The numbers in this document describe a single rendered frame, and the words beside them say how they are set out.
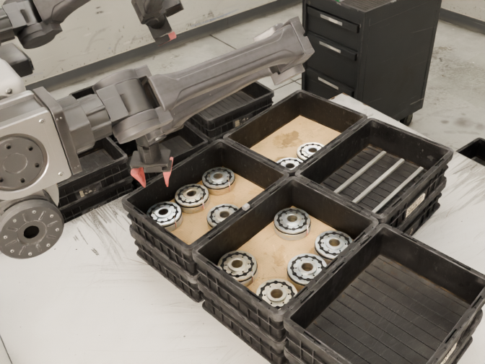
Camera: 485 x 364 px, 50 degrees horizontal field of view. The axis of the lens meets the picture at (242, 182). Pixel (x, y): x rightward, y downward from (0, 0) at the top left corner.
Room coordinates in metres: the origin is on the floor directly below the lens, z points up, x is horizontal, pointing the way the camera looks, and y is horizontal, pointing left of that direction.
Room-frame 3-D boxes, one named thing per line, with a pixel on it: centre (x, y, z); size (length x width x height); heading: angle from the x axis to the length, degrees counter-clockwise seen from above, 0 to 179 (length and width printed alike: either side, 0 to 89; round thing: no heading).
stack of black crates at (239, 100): (2.26, 0.05, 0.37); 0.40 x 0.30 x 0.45; 123
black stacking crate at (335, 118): (1.42, -0.19, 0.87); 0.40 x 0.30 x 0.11; 133
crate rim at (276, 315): (0.93, -0.10, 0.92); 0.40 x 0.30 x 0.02; 133
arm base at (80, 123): (0.70, 0.25, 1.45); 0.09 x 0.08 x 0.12; 33
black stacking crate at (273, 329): (0.93, -0.10, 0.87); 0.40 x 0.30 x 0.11; 133
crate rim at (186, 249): (1.15, 0.10, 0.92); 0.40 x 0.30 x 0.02; 133
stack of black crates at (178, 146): (2.04, 0.39, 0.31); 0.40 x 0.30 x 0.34; 123
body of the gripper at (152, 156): (1.13, 0.24, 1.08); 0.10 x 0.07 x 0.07; 87
